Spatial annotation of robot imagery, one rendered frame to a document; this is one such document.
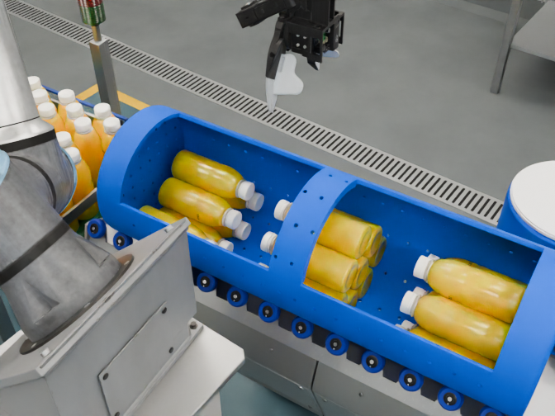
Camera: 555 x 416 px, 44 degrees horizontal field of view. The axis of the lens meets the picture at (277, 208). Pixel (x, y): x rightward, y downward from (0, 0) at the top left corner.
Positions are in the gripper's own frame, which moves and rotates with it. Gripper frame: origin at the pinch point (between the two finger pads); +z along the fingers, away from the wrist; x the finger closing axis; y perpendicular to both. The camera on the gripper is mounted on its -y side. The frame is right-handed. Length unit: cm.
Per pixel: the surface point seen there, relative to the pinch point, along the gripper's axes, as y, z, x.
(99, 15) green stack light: -79, 21, 36
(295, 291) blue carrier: 8.9, 30.5, -14.0
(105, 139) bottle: -56, 35, 8
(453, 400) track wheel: 39, 45, -11
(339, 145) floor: -66, 138, 161
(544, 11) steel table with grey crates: -9, 109, 290
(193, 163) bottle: -25.9, 27.8, 4.1
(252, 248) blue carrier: -11.5, 44.7, 3.1
